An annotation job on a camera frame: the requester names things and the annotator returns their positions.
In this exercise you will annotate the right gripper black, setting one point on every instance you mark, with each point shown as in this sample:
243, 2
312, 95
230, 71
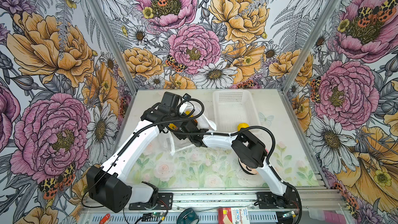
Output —
180, 134

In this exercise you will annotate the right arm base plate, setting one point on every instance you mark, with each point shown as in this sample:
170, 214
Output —
270, 200

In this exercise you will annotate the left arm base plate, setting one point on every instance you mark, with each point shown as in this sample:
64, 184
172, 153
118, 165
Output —
163, 201

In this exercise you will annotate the red bandage box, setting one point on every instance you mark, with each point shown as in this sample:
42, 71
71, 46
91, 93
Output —
233, 215

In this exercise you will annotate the teal tape roll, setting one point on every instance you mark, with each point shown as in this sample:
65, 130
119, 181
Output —
188, 216

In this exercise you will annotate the translucent white plastic bag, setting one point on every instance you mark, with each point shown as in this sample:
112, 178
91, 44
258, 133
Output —
203, 122

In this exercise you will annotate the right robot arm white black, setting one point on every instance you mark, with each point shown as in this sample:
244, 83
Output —
245, 140

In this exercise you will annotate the yellow toy fruit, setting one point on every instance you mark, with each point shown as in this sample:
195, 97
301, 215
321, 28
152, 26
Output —
242, 126

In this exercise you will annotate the cartoon boy plush doll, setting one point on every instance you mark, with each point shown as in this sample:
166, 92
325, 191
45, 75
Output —
250, 161

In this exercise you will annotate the red handled tool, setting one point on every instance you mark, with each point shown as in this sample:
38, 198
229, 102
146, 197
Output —
105, 219

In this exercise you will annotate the white plastic mesh basket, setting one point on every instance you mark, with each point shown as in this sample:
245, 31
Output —
233, 107

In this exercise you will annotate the pink item in clear box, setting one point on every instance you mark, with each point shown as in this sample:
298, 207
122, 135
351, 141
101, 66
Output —
327, 216

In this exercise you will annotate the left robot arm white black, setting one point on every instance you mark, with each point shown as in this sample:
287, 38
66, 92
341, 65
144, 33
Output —
107, 185

